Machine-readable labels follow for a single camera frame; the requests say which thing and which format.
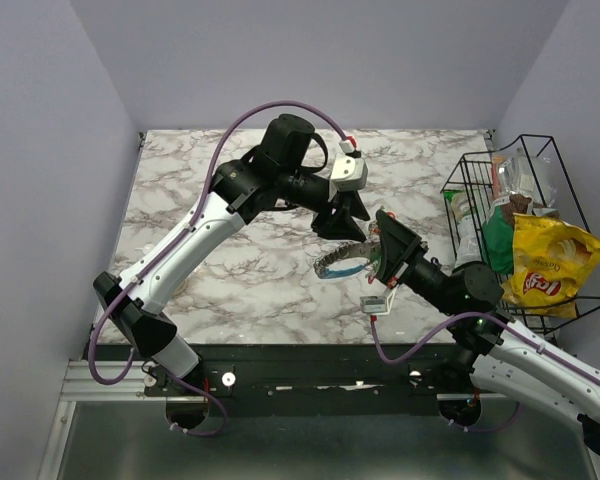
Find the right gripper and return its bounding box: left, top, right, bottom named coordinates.
left=375, top=208, right=460, bottom=316

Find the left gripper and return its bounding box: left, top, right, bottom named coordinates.
left=278, top=168, right=371, bottom=244

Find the green key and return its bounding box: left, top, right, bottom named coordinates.
left=369, top=251, right=382, bottom=272

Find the grey curved keyring holder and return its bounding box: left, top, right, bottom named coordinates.
left=313, top=240, right=381, bottom=280

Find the blue key tag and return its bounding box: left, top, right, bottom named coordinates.
left=322, top=264, right=365, bottom=279

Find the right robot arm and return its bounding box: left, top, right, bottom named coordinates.
left=363, top=210, right=600, bottom=456

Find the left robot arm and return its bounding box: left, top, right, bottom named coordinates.
left=93, top=114, right=370, bottom=395

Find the green snack packet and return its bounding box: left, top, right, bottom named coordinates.
left=444, top=190, right=482, bottom=270

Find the dark green snack bag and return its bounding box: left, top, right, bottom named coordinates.
left=482, top=196, right=514, bottom=275

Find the clear snack packet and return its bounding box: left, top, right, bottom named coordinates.
left=491, top=148, right=556, bottom=206

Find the yellow chips bag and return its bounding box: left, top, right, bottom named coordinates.
left=503, top=214, right=600, bottom=320

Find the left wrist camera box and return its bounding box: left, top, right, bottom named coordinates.
left=329, top=155, right=368, bottom=192

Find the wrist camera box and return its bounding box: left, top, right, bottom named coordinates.
left=329, top=155, right=368, bottom=192
left=360, top=288, right=397, bottom=316

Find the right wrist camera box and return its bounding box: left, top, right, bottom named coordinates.
left=360, top=288, right=397, bottom=316

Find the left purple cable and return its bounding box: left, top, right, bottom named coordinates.
left=86, top=100, right=356, bottom=437

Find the purple cable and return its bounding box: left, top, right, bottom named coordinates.
left=86, top=100, right=356, bottom=437
left=369, top=311, right=600, bottom=434

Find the black wire basket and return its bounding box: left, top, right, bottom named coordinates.
left=441, top=132, right=600, bottom=337

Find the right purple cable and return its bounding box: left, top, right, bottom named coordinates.
left=369, top=311, right=600, bottom=434

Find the black mounting rail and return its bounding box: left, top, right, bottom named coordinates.
left=126, top=344, right=503, bottom=425

